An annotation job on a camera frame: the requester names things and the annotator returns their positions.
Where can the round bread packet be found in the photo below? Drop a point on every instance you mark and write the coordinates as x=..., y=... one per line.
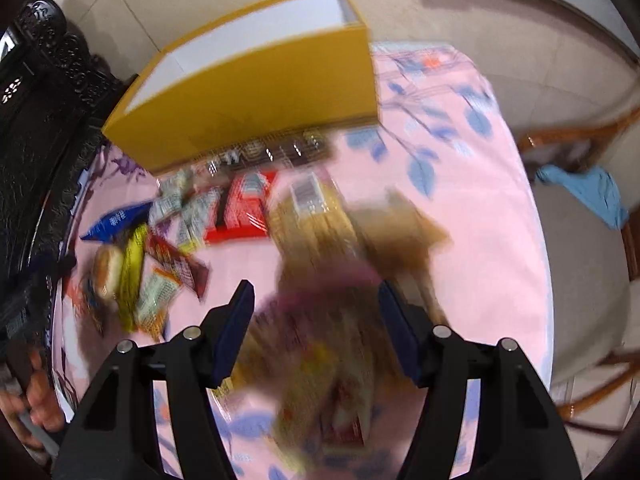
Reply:
x=107, y=270

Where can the blue snack packet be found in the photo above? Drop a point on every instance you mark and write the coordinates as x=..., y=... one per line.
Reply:
x=115, y=222

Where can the white and green snack packet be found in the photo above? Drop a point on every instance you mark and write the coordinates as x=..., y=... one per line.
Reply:
x=165, y=207
x=200, y=217

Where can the dark carved wooden cabinet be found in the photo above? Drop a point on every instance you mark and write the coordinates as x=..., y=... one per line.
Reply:
x=45, y=125

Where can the wooden chair with grey cushion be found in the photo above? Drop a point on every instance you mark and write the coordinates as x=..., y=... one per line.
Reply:
x=575, y=280

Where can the large colourful snack bag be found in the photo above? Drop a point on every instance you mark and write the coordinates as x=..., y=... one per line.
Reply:
x=320, y=360

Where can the brown and red snack packet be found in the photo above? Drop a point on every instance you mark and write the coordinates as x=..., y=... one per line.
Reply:
x=177, y=265

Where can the orange-tan snack packet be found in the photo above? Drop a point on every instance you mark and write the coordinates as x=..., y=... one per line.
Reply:
x=402, y=227

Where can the person's left hand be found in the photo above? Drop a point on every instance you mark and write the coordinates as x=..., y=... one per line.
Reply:
x=42, y=405

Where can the large tan snack bag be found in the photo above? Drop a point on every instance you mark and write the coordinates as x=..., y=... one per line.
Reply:
x=315, y=220

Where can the dark brown clear snack bag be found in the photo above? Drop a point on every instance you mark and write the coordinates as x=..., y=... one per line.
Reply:
x=272, y=152

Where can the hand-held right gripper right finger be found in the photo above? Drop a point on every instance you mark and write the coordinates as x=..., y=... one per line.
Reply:
x=402, y=340

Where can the yellow cardboard box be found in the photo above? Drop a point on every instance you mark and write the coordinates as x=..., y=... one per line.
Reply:
x=250, y=95

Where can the pink floral tablecloth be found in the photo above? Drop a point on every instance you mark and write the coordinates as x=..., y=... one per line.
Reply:
x=490, y=240

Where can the blue cloth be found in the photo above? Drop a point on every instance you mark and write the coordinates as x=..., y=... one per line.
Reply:
x=587, y=190

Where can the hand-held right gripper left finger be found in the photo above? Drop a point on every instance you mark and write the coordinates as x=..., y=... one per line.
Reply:
x=231, y=340

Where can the white and orange snack packet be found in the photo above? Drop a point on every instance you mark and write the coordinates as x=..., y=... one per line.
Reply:
x=155, y=300

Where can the yellow snack packet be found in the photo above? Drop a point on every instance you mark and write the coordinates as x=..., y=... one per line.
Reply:
x=131, y=270

